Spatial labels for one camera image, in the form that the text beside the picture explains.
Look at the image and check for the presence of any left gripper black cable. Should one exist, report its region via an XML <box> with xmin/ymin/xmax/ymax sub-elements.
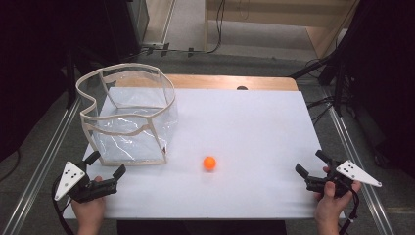
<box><xmin>51</xmin><ymin>175</ymin><xmax>75</xmax><ymax>235</ymax></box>

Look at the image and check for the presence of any white board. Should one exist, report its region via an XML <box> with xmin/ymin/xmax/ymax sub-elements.
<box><xmin>62</xmin><ymin>86</ymin><xmax>346</xmax><ymax>220</ymax></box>

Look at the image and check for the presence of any clear plastic bin beige trim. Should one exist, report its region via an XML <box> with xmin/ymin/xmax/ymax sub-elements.
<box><xmin>75</xmin><ymin>62</ymin><xmax>180</xmax><ymax>167</ymax></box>

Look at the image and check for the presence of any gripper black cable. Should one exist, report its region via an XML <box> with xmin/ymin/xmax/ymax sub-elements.
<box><xmin>51</xmin><ymin>175</ymin><xmax>75</xmax><ymax>235</ymax></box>
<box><xmin>338</xmin><ymin>189</ymin><xmax>361</xmax><ymax>235</ymax></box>

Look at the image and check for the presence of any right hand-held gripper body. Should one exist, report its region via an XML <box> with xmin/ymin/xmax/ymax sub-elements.
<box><xmin>305</xmin><ymin>159</ymin><xmax>383</xmax><ymax>199</ymax></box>

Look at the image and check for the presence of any black stand leg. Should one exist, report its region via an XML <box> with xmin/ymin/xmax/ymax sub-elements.
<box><xmin>289</xmin><ymin>56</ymin><xmax>331</xmax><ymax>80</ymax></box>

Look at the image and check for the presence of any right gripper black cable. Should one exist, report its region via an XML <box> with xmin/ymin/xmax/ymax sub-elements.
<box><xmin>338</xmin><ymin>189</ymin><xmax>361</xmax><ymax>235</ymax></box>

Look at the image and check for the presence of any orange ball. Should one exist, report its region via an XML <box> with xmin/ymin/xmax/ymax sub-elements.
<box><xmin>203</xmin><ymin>156</ymin><xmax>218</xmax><ymax>171</ymax></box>

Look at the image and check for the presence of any person's right hand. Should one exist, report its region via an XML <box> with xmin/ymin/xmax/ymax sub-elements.
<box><xmin>313</xmin><ymin>165</ymin><xmax>363</xmax><ymax>227</ymax></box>

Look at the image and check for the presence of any person's left hand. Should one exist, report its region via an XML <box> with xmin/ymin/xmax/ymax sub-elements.
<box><xmin>70</xmin><ymin>175</ymin><xmax>108</xmax><ymax>225</ymax></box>

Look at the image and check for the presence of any black curtain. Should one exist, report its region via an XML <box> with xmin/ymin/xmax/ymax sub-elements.
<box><xmin>334</xmin><ymin>0</ymin><xmax>415</xmax><ymax>180</ymax></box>
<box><xmin>0</xmin><ymin>0</ymin><xmax>146</xmax><ymax>163</ymax></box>

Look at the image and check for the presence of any wooden furniture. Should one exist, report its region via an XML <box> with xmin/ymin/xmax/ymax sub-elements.
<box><xmin>203</xmin><ymin>0</ymin><xmax>360</xmax><ymax>61</ymax></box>

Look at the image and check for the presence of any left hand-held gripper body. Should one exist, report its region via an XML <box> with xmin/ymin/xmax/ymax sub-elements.
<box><xmin>54</xmin><ymin>161</ymin><xmax>118</xmax><ymax>205</ymax></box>

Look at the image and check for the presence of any metal floor rail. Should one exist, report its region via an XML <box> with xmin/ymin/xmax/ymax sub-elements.
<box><xmin>0</xmin><ymin>97</ymin><xmax>83</xmax><ymax>235</ymax></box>
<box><xmin>325</xmin><ymin>105</ymin><xmax>396</xmax><ymax>235</ymax></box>

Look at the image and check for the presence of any black floor cable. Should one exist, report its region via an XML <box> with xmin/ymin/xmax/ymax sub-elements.
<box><xmin>140</xmin><ymin>0</ymin><xmax>227</xmax><ymax>59</ymax></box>
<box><xmin>305</xmin><ymin>95</ymin><xmax>338</xmax><ymax>127</ymax></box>

